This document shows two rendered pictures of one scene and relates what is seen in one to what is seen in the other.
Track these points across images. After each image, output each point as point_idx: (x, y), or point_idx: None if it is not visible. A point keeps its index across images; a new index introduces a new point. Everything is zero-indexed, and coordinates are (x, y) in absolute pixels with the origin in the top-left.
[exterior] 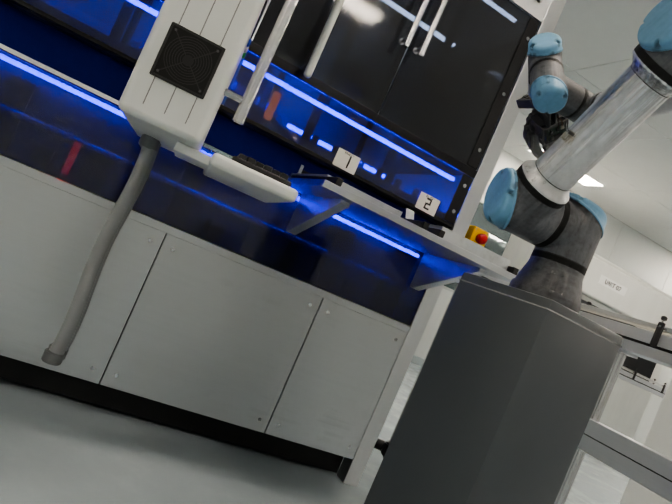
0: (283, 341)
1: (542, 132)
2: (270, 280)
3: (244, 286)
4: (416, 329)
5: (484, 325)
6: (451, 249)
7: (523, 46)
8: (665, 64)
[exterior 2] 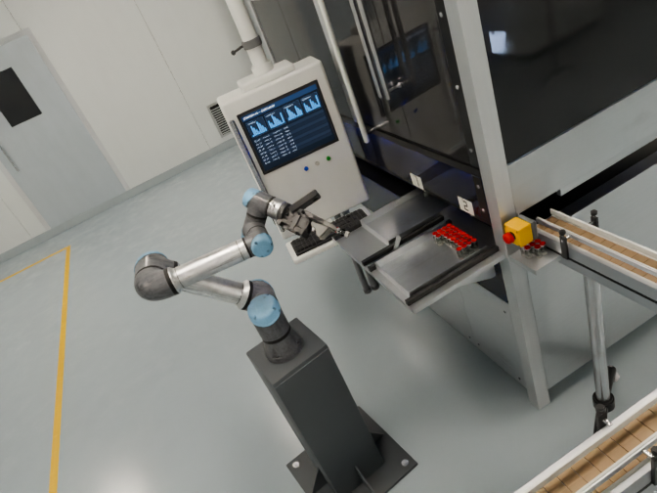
0: (455, 294)
1: (297, 234)
2: None
3: None
4: (513, 308)
5: None
6: (376, 280)
7: (443, 25)
8: None
